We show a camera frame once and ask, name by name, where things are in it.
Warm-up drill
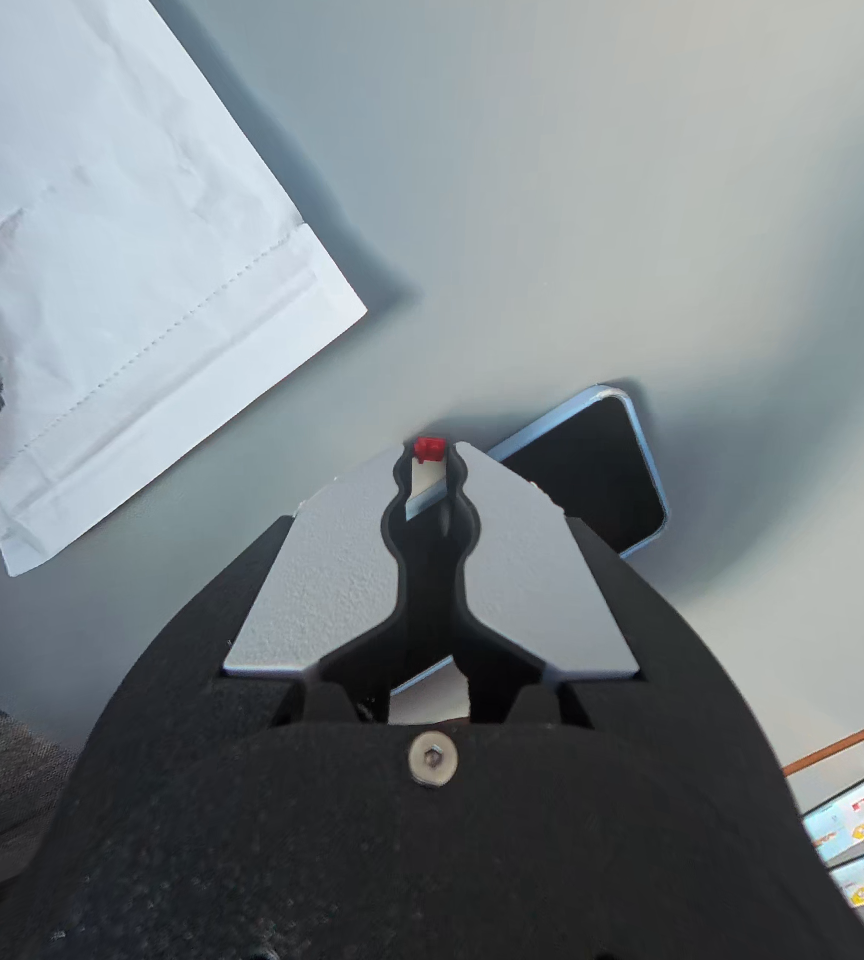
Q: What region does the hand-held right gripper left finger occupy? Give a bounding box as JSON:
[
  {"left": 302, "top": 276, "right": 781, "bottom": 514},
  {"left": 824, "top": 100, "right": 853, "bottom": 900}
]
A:
[{"left": 222, "top": 444, "right": 410, "bottom": 676}]

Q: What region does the large plain white paper bag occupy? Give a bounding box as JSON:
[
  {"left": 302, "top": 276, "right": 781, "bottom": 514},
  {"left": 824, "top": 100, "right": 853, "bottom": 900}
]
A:
[{"left": 0, "top": 0, "right": 370, "bottom": 579}]

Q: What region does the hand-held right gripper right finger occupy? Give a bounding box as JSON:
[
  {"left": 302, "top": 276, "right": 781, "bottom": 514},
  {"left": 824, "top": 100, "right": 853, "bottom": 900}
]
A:
[{"left": 452, "top": 440, "right": 641, "bottom": 679}]

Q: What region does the black smartphone blue case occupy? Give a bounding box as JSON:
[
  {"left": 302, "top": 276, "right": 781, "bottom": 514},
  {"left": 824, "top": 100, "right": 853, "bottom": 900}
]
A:
[{"left": 387, "top": 384, "right": 671, "bottom": 724}]

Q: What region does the white blue instruction leaflet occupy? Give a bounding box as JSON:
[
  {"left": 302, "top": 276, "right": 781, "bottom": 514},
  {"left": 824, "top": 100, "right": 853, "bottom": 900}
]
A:
[{"left": 801, "top": 776, "right": 864, "bottom": 910}]

